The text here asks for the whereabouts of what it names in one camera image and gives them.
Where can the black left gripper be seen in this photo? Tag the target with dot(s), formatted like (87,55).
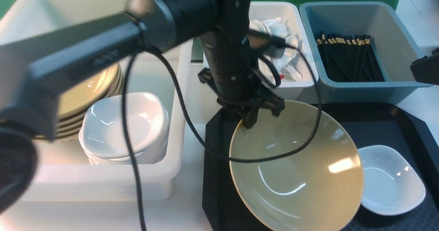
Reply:
(234,74)

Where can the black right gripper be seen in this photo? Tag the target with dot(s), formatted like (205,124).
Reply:
(426,69)

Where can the white square sauce dish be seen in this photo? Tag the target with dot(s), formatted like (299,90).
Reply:
(391,186)

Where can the yellow noodle bowl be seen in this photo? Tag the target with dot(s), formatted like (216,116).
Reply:
(317,189)

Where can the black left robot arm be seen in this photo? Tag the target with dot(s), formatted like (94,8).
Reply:
(37,70)

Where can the bottom stacked yellow bowl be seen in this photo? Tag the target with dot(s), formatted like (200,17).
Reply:
(68,136)

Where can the small white spoon bin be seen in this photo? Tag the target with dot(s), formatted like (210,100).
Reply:
(272,13)

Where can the blue-grey chopstick bin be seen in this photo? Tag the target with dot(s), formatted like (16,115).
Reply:
(392,44)

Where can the black textured serving tray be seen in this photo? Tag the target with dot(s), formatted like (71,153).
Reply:
(367,124)

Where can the bundle of black chopsticks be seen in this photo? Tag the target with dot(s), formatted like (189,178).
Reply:
(349,58)

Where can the large white plastic bin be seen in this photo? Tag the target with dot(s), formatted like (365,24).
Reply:
(64,172)

